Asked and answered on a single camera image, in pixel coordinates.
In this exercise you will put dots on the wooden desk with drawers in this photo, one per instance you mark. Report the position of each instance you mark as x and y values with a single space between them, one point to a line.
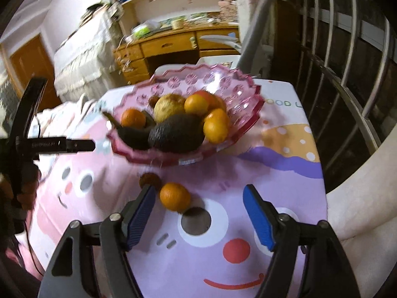
138 60

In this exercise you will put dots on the orange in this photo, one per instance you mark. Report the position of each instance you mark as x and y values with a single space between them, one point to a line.
175 197
196 105

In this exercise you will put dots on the pink scalloped plastic fruit plate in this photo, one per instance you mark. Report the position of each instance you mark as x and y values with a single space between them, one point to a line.
241 95

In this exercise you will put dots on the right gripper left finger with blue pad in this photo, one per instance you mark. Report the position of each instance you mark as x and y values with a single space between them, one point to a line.
136 214

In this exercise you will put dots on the small red-brown apple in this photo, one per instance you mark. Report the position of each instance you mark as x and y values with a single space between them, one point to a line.
150 179

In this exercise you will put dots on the white covered cabinet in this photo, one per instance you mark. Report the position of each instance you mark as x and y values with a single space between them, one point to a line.
85 62

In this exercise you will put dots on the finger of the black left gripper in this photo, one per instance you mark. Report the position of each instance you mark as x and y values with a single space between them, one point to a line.
80 145

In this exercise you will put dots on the person's left hand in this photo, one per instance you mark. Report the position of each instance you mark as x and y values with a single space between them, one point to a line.
29 182

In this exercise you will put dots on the yellow pear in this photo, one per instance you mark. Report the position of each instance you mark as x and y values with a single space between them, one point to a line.
167 106

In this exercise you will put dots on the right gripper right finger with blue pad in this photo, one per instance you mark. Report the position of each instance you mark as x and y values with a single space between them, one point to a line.
263 216

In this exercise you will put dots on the wooden door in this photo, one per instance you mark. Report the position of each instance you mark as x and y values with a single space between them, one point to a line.
31 60

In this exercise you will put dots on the red apple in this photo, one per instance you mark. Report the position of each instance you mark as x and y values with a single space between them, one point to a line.
213 100

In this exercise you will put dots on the dark overripe banana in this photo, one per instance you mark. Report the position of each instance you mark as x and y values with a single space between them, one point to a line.
136 139

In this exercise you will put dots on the white pillow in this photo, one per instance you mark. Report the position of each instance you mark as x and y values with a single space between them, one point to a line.
362 212

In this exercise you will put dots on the pink cartoon bed quilt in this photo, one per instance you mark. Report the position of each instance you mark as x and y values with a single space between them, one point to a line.
199 241

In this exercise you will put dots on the orange mandarin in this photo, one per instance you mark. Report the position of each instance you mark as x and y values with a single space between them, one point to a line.
133 118

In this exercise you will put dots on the small brown passion fruit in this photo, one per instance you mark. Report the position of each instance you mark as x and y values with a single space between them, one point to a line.
153 100

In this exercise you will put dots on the yellow-orange mandarin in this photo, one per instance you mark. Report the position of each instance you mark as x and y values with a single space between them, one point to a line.
216 131
218 114

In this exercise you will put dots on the metal bed headboard rails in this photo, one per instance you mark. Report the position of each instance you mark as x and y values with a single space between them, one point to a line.
340 57

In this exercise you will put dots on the dark avocado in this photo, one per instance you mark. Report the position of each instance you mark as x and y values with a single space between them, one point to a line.
180 133

